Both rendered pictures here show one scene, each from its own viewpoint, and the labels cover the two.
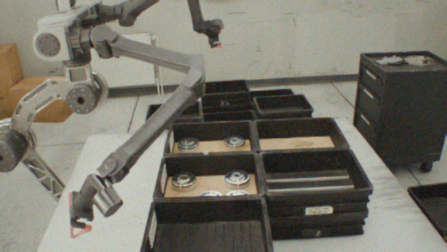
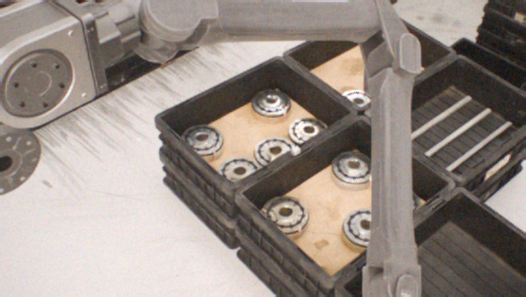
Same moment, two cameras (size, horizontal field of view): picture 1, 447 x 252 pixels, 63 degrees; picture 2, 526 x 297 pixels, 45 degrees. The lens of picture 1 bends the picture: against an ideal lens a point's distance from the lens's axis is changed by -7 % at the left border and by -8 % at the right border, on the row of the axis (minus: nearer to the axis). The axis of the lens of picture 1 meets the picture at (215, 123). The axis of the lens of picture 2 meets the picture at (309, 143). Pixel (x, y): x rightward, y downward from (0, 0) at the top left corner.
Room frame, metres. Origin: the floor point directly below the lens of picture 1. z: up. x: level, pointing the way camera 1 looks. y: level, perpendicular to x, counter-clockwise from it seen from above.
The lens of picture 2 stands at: (0.71, 0.80, 1.95)
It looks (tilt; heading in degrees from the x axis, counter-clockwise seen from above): 44 degrees down; 310
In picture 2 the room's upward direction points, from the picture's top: 6 degrees clockwise
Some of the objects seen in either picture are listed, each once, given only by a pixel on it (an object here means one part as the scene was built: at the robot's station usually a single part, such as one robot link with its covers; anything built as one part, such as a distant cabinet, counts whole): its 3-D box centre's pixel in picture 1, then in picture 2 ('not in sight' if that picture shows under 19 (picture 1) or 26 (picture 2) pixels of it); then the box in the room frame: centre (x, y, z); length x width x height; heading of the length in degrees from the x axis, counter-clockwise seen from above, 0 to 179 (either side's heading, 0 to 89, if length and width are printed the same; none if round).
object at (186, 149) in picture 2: (210, 139); (257, 118); (1.53, 0.03, 0.92); 0.40 x 0.30 x 0.02; 88
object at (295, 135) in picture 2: not in sight; (308, 132); (1.46, -0.08, 0.86); 0.10 x 0.10 x 0.01
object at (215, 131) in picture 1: (211, 148); (257, 133); (1.53, 0.03, 0.87); 0.40 x 0.30 x 0.11; 88
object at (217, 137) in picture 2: (187, 142); (202, 139); (1.61, 0.14, 0.86); 0.10 x 0.10 x 0.01
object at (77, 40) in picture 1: (81, 39); (99, 34); (1.36, 0.47, 1.45); 0.09 x 0.08 x 0.12; 2
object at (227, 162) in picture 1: (209, 187); (344, 207); (1.23, 0.04, 0.87); 0.40 x 0.30 x 0.11; 88
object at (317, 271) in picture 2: (208, 176); (347, 191); (1.23, 0.04, 0.92); 0.40 x 0.30 x 0.02; 88
